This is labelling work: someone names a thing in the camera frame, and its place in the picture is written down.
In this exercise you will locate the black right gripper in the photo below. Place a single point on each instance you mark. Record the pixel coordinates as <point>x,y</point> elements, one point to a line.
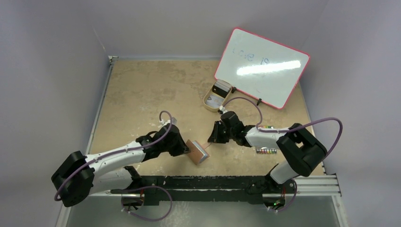
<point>220,132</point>

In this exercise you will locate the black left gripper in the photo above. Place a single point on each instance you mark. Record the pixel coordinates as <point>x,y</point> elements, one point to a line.
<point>181,149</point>

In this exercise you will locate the pink leather card holder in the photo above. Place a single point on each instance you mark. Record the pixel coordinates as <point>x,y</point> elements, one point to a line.
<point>198,153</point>

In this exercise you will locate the stack of credit cards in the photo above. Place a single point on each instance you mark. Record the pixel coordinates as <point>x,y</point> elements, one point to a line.
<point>221,88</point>

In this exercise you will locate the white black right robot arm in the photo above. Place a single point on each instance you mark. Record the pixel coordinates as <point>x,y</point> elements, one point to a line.
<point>301,149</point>

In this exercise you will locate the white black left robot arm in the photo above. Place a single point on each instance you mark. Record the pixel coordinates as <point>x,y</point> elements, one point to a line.
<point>80,175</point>

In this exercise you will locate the VIP card lying in tray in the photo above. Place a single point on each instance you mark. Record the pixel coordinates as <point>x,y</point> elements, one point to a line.
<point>214,101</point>

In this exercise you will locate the beige oval tray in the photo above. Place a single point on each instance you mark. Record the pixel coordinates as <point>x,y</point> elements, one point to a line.
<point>207,95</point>

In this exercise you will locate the marker pen pack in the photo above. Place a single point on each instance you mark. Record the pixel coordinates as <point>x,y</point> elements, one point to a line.
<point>264,140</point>

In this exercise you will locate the pink framed whiteboard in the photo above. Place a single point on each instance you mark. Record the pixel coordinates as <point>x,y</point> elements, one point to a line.
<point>261,68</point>

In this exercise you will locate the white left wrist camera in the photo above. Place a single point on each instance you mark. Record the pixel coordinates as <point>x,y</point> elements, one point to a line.
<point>172,120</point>

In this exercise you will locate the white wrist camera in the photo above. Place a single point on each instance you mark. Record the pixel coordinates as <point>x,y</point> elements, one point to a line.
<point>222,110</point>
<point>172,120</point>

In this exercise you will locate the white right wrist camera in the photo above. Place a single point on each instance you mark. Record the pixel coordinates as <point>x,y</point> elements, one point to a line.
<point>222,110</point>

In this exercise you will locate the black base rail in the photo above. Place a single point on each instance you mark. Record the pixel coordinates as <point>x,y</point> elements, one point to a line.
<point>254,189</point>

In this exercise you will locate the aluminium table frame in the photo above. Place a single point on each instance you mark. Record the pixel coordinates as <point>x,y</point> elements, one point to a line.
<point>141,93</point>

